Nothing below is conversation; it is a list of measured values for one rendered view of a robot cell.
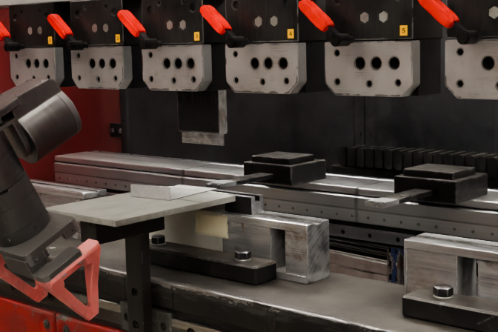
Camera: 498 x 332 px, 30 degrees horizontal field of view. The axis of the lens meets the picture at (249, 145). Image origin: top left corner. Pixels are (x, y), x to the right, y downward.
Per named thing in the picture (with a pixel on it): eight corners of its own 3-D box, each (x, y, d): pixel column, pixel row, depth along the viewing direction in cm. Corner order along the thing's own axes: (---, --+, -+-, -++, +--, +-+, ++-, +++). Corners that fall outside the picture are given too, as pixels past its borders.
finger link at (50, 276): (90, 287, 98) (51, 214, 94) (130, 299, 93) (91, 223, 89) (41, 328, 94) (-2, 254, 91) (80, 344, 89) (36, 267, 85)
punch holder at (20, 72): (10, 86, 191) (7, 5, 189) (44, 84, 197) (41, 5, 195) (55, 87, 181) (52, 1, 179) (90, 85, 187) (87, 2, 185)
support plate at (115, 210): (41, 214, 148) (41, 207, 148) (161, 191, 168) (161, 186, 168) (115, 227, 136) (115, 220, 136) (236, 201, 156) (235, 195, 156)
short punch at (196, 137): (178, 143, 165) (176, 89, 164) (186, 141, 166) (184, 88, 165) (219, 146, 158) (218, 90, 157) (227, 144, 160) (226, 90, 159)
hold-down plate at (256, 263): (128, 259, 165) (127, 243, 165) (150, 253, 169) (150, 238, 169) (256, 286, 146) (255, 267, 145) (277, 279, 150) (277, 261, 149)
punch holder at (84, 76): (72, 88, 178) (67, 1, 176) (106, 85, 184) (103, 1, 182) (124, 89, 168) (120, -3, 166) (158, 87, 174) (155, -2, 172)
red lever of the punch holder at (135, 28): (117, 7, 161) (147, 43, 156) (135, 7, 164) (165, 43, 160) (113, 15, 162) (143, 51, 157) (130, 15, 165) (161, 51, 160)
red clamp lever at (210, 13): (199, 2, 148) (236, 41, 143) (217, 2, 151) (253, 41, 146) (195, 11, 148) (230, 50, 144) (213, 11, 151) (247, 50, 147)
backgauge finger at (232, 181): (189, 191, 170) (188, 164, 170) (279, 173, 190) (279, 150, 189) (237, 197, 163) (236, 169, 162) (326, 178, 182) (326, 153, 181)
